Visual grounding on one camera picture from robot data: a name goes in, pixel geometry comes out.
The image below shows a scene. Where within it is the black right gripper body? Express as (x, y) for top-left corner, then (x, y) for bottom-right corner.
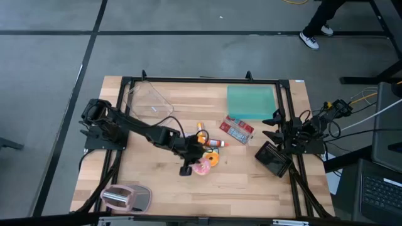
(281, 117), (305, 151)

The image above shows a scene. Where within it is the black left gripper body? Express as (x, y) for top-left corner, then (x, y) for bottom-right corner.
(171, 137), (208, 167)

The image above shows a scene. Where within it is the red ink bottle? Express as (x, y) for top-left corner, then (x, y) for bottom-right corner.
(205, 139), (231, 149)

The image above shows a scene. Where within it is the black mesh basket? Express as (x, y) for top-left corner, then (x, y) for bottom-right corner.
(254, 140), (293, 179)

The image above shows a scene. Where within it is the teal plastic bin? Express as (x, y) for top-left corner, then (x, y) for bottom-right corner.
(226, 84), (279, 121)

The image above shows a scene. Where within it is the pink tape dispenser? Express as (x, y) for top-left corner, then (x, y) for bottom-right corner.
(99, 184), (153, 213)

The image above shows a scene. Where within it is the clear plastic bin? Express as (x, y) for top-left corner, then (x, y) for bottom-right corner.
(124, 80), (175, 122)

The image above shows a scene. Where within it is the black computer monitor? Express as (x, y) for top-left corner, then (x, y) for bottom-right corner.
(372, 82), (402, 173)

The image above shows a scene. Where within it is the dark grey laptop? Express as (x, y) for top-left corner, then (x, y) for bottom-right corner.
(334, 158), (402, 225)

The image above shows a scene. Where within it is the person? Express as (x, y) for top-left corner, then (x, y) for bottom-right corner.
(298, 0), (346, 51)

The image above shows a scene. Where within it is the black stand foot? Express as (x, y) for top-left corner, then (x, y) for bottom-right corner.
(0, 137), (24, 151)

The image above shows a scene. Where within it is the white cable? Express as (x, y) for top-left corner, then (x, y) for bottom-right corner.
(340, 99), (402, 132)

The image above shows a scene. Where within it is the black desk frame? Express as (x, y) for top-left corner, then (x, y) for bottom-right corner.
(339, 0), (402, 85)

